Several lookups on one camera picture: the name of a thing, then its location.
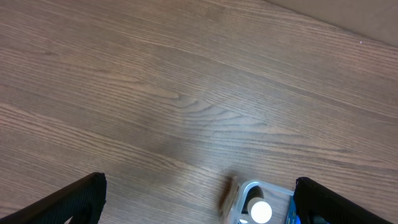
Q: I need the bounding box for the dark bottle white cap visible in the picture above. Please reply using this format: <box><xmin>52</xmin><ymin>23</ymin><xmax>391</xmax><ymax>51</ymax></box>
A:
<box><xmin>248</xmin><ymin>197</ymin><xmax>272</xmax><ymax>224</ymax></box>

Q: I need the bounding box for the blue medicine box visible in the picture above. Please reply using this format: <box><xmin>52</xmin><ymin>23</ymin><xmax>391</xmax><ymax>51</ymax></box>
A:
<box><xmin>285</xmin><ymin>197</ymin><xmax>301</xmax><ymax>224</ymax></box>

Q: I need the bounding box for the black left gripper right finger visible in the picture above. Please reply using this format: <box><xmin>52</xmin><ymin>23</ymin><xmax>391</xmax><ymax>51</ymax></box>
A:
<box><xmin>293</xmin><ymin>177</ymin><xmax>392</xmax><ymax>224</ymax></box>

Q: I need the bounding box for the clear plastic container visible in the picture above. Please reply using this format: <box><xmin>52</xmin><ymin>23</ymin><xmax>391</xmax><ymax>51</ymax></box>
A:
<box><xmin>220</xmin><ymin>177</ymin><xmax>294</xmax><ymax>224</ymax></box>

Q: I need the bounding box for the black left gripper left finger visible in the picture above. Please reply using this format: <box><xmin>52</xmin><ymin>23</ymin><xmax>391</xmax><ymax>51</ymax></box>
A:
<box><xmin>1</xmin><ymin>172</ymin><xmax>107</xmax><ymax>224</ymax></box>

